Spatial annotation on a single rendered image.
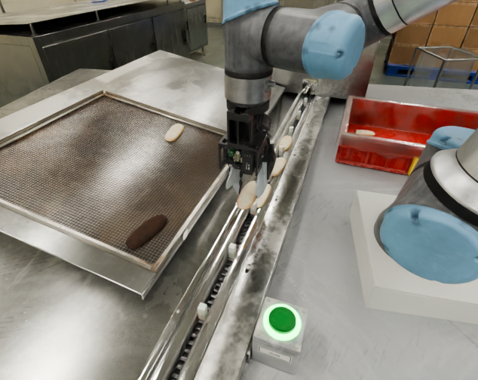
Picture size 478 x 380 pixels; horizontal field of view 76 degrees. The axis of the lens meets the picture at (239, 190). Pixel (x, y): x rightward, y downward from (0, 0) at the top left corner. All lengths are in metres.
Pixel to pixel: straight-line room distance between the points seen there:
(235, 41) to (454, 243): 0.36
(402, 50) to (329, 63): 4.63
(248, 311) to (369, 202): 0.36
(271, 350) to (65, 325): 0.36
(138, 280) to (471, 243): 0.47
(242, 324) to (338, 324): 0.17
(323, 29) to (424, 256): 0.29
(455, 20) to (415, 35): 0.43
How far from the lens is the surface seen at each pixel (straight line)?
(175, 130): 0.90
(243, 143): 0.51
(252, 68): 0.47
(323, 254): 0.69
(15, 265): 0.79
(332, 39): 0.40
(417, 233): 0.41
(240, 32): 0.46
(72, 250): 0.62
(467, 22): 5.07
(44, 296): 0.70
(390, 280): 0.60
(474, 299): 0.66
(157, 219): 0.63
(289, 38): 0.42
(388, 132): 1.23
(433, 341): 0.64
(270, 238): 0.64
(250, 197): 0.63
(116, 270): 0.58
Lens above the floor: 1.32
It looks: 37 degrees down
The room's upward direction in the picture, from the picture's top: straight up
